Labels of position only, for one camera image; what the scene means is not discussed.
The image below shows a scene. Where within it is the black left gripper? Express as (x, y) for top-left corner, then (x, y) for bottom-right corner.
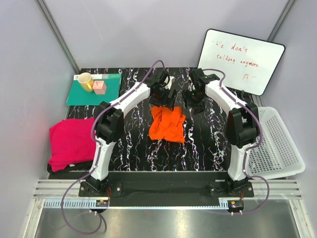
(150, 85), (177, 111)

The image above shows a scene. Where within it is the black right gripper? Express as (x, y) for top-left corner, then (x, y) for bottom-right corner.
(181, 89), (205, 116)

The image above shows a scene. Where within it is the orange t shirt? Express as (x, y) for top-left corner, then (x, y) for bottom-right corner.
(149, 106), (186, 143)

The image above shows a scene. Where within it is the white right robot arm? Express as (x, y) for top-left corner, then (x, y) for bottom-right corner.
(182, 68), (262, 197)

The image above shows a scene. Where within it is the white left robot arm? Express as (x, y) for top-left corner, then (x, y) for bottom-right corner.
(86, 68), (177, 196)

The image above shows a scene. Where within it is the pink cube box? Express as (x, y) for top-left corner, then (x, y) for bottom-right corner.
(93, 80), (107, 95)

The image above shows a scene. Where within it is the white whiteboard with red writing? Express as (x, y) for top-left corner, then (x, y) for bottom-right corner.
(198, 29), (286, 96)

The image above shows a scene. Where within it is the yellow mug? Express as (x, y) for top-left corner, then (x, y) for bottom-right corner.
(77, 72), (94, 93)

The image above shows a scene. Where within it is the white perforated plastic basket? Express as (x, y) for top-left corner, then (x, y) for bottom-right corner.
(247, 107), (306, 180)

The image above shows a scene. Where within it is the folded magenta t shirt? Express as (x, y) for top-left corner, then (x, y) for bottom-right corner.
(49, 118), (96, 172)

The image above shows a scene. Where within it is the folded black t shirt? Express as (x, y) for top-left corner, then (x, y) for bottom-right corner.
(47, 161), (93, 175)

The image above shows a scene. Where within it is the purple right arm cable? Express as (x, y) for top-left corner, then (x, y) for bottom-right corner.
(202, 68), (271, 214)

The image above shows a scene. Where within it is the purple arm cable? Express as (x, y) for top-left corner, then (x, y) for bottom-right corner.
(202, 68), (271, 214)
(60, 60), (166, 235)

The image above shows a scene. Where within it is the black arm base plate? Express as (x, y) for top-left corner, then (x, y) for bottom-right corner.
(79, 172), (254, 209)

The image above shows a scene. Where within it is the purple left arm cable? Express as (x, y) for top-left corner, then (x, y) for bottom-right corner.
(60, 60), (166, 235)

